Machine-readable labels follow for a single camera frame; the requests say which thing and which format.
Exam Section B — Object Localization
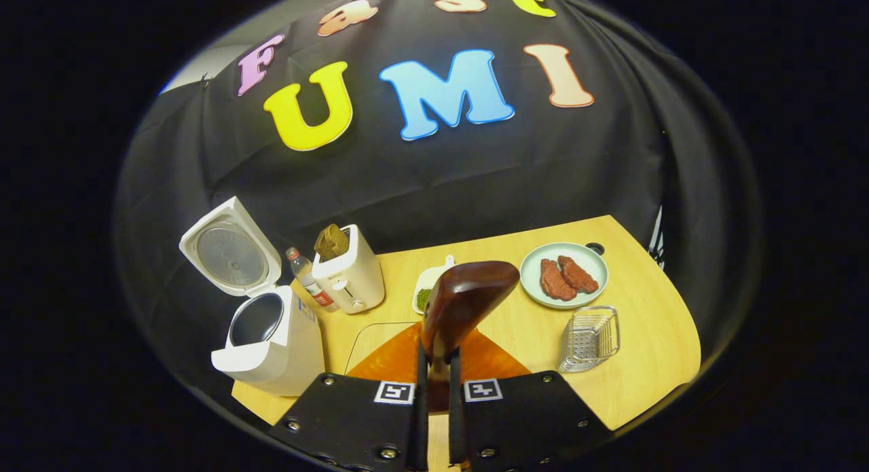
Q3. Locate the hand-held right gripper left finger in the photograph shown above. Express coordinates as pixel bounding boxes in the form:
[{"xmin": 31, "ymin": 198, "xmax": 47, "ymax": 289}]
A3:
[{"xmin": 268, "ymin": 323, "xmax": 430, "ymax": 471}]

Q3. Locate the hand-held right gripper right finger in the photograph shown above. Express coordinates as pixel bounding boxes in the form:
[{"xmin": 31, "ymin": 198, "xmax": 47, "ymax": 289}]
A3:
[{"xmin": 448, "ymin": 329, "xmax": 615, "ymax": 471}]

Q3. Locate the metal wire chopstick holder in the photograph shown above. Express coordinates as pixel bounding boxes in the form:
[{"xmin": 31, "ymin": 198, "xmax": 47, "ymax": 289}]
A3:
[{"xmin": 558, "ymin": 306, "xmax": 621, "ymax": 374}]

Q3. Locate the white rice cooker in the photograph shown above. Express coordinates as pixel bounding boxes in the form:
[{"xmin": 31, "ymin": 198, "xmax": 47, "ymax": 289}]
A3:
[{"xmin": 179, "ymin": 196, "xmax": 327, "ymax": 398}]

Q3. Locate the dark wooden spoon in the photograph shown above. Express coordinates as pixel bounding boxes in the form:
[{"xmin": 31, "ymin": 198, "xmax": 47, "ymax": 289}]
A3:
[{"xmin": 421, "ymin": 260, "xmax": 521, "ymax": 413}]

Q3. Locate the white toaster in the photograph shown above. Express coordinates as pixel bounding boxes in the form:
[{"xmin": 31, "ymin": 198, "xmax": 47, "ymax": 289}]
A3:
[{"xmin": 311, "ymin": 224, "xmax": 386, "ymax": 315}]

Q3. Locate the red meat piece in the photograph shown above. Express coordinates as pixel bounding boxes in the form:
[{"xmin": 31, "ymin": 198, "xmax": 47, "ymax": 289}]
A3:
[
  {"xmin": 540, "ymin": 258, "xmax": 578, "ymax": 302},
  {"xmin": 558, "ymin": 255, "xmax": 600, "ymax": 295}
]

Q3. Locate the clear plastic bottle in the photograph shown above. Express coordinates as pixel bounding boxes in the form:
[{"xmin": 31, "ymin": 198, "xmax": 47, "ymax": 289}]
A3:
[{"xmin": 285, "ymin": 247, "xmax": 338, "ymax": 314}]

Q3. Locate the white divided grain dish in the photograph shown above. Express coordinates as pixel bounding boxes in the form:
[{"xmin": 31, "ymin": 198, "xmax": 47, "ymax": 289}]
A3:
[{"xmin": 412, "ymin": 255, "xmax": 457, "ymax": 315}]

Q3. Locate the pale green plate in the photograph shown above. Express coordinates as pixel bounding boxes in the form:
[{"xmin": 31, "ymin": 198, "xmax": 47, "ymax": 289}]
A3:
[{"xmin": 519, "ymin": 242, "xmax": 610, "ymax": 310}]

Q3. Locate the white stand leg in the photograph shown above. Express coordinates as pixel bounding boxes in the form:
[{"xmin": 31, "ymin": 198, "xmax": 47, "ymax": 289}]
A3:
[{"xmin": 648, "ymin": 206, "xmax": 667, "ymax": 270}]

